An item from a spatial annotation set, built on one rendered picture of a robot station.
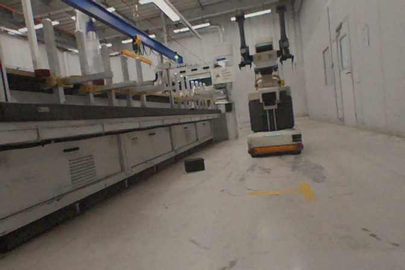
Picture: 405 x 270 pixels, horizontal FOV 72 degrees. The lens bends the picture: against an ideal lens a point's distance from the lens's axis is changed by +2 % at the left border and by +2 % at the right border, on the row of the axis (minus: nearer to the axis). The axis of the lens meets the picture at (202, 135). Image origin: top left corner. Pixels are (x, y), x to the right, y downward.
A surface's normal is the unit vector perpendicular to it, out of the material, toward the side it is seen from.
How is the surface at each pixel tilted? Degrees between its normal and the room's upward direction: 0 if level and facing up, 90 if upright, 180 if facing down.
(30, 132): 90
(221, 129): 90
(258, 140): 90
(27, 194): 90
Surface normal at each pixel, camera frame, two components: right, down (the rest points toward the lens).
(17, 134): 0.96, -0.11
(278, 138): -0.25, 0.08
